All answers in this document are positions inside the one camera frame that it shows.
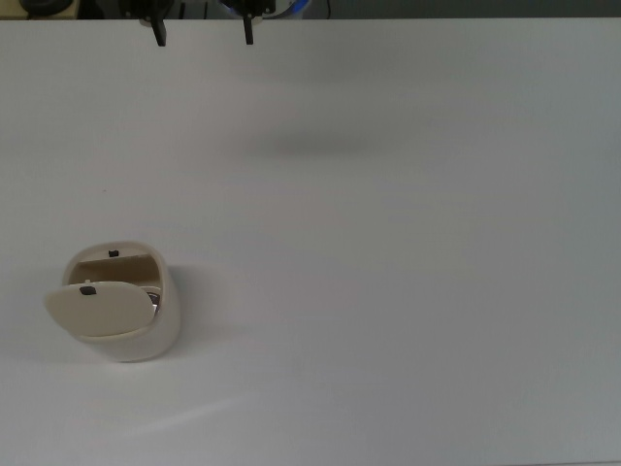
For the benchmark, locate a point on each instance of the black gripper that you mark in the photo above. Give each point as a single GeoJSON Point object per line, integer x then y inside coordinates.
{"type": "Point", "coordinates": [232, 5]}

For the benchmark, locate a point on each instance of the cream trash can lid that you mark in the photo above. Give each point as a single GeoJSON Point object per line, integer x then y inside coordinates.
{"type": "Point", "coordinates": [102, 310]}

